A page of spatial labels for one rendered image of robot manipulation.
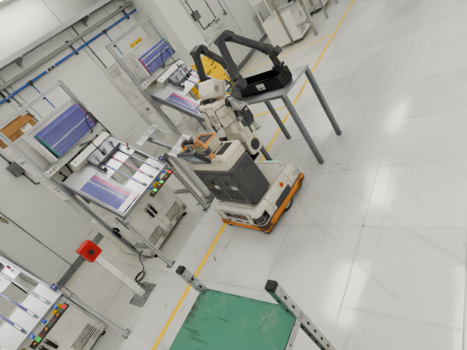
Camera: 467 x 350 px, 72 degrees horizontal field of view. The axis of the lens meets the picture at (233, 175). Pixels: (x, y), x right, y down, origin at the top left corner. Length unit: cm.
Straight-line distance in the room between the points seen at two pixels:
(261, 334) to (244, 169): 163
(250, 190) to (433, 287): 135
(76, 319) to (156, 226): 111
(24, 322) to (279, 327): 223
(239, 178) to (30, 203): 308
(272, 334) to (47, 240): 411
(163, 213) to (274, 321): 271
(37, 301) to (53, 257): 200
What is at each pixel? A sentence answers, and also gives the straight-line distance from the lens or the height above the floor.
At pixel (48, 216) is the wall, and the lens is 487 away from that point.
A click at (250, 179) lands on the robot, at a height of 50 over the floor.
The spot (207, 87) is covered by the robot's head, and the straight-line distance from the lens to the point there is 265.
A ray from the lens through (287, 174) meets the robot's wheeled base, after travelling 281.
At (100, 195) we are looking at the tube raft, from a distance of 322.
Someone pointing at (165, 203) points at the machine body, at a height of 32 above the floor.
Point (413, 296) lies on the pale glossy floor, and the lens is 208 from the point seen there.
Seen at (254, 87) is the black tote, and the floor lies 88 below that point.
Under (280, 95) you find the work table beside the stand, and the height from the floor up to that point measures 80.
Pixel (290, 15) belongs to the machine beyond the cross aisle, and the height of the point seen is 52.
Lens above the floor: 178
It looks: 28 degrees down
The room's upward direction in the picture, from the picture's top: 38 degrees counter-clockwise
